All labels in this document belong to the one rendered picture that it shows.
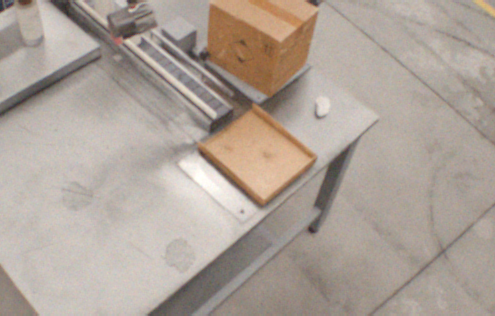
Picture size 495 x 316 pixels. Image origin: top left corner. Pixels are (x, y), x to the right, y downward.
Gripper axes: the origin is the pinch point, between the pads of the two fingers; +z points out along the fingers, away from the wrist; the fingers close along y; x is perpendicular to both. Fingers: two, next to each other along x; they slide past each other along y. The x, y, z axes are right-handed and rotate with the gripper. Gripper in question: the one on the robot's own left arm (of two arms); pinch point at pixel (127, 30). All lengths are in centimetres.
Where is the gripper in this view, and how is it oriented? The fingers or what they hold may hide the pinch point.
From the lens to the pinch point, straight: 171.6
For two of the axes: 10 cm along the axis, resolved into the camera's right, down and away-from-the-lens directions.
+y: -7.7, 4.7, -4.2
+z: -4.6, 0.3, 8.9
